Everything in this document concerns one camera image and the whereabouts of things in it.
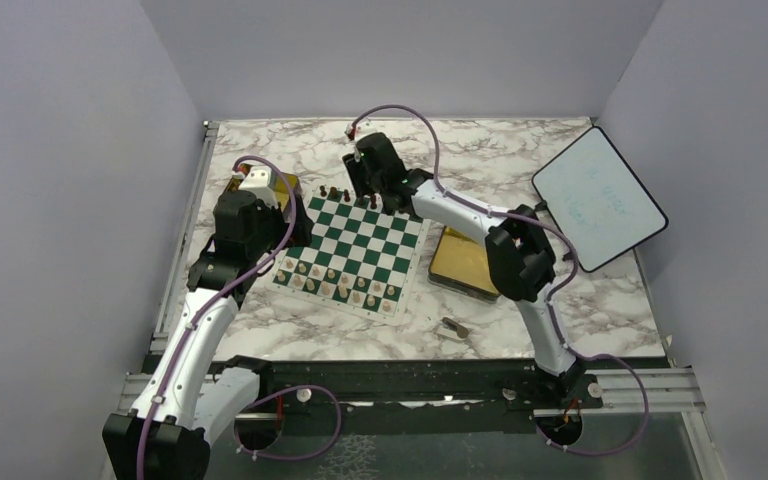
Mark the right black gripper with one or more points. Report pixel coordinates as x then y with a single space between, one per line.
353 166

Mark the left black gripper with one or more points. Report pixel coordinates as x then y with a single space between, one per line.
301 235

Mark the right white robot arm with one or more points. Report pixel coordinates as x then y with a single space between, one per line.
519 255

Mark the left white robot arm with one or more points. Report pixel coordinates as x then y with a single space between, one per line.
169 430

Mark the gold tin with dark pieces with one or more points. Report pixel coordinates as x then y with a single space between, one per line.
283 193

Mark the light wooden chess pieces row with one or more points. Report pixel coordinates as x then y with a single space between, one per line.
346 285

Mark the green and white chessboard mat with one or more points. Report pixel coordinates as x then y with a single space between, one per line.
349 232

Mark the empty gold tin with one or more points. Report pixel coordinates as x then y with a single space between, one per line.
460 264

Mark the small wooden piece on table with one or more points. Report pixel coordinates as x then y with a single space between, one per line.
453 329

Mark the white tablet whiteboard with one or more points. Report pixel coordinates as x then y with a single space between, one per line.
597 201

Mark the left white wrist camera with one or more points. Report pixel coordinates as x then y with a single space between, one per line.
260 181

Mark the aluminium frame rail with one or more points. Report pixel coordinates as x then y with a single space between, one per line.
166 315

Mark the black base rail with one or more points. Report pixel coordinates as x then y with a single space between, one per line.
394 397

